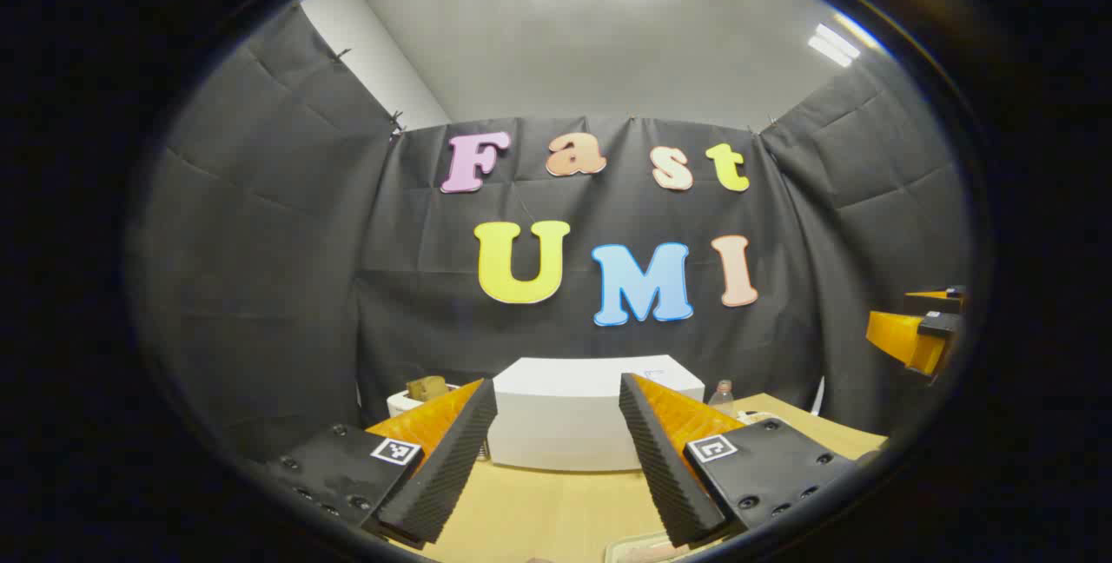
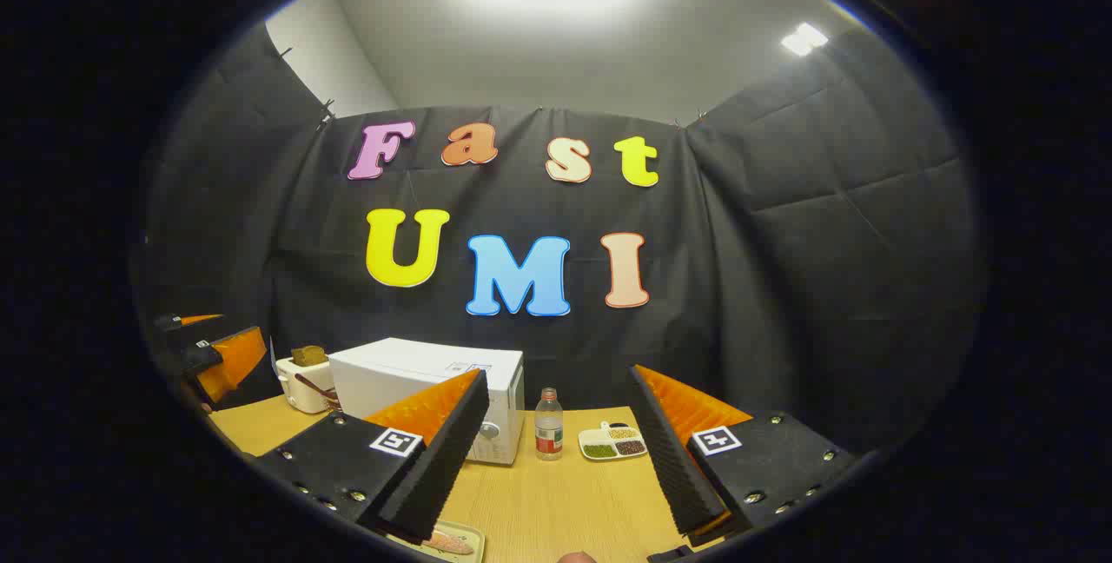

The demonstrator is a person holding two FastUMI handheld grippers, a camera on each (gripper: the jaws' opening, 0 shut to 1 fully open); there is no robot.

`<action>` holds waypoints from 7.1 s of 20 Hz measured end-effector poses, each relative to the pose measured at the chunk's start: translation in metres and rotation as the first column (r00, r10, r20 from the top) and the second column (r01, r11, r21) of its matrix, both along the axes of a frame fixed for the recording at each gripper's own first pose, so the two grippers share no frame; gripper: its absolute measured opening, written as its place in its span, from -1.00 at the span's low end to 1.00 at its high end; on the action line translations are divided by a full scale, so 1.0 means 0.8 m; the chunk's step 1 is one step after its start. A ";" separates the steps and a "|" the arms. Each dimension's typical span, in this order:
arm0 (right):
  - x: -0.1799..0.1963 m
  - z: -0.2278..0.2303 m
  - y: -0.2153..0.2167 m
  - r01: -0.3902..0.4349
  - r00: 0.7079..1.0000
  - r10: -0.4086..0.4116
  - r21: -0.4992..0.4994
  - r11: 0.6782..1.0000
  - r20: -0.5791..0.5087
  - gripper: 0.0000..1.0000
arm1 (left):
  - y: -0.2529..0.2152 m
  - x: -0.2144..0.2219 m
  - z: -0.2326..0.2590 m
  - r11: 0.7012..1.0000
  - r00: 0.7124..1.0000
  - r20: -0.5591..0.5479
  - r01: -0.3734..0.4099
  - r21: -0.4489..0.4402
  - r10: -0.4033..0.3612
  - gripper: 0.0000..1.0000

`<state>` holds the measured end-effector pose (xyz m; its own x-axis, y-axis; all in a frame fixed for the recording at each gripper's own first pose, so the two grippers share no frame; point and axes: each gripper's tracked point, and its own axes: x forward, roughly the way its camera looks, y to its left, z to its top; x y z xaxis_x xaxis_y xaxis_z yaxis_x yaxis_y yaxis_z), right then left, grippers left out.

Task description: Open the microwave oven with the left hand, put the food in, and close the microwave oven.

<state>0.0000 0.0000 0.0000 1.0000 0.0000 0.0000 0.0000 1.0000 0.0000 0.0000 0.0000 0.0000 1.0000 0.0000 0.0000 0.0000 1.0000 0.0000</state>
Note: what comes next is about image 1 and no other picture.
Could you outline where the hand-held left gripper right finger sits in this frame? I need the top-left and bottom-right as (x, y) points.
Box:
(619, 372), (870, 549)

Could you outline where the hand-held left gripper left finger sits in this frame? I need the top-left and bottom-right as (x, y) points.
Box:
(261, 378), (499, 551)

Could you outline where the white microwave oven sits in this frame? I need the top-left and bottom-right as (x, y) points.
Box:
(486, 356), (706, 473)

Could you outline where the white toaster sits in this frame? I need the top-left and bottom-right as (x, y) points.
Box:
(387, 383), (461, 419)

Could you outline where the black backdrop cloth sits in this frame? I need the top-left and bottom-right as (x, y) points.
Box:
(130, 3), (974, 460)

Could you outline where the small ceiling light panel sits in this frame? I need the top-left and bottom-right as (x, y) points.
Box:
(808, 22), (863, 69)

